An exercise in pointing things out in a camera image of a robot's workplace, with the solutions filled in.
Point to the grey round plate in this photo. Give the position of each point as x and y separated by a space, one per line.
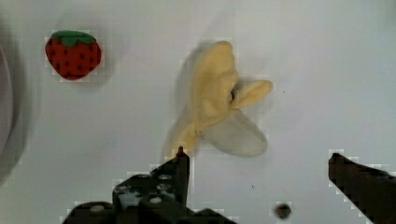
6 101

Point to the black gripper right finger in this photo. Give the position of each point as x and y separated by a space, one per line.
371 190

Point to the yellow plush banana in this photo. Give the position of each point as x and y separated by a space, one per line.
216 103

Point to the small red plush strawberry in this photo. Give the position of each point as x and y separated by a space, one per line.
73 54

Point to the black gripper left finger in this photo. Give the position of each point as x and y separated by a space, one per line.
158 197

